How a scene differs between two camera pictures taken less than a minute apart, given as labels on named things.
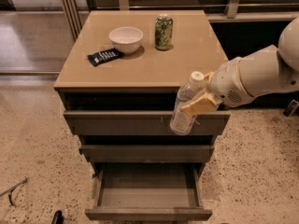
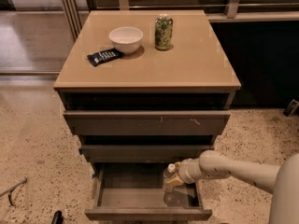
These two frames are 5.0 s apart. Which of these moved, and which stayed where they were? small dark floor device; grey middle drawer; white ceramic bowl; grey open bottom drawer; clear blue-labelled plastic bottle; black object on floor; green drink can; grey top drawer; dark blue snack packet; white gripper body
Moved: clear blue-labelled plastic bottle; white gripper body
Stayed: grey middle drawer; white ceramic bowl; grey top drawer; grey open bottom drawer; small dark floor device; black object on floor; dark blue snack packet; green drink can
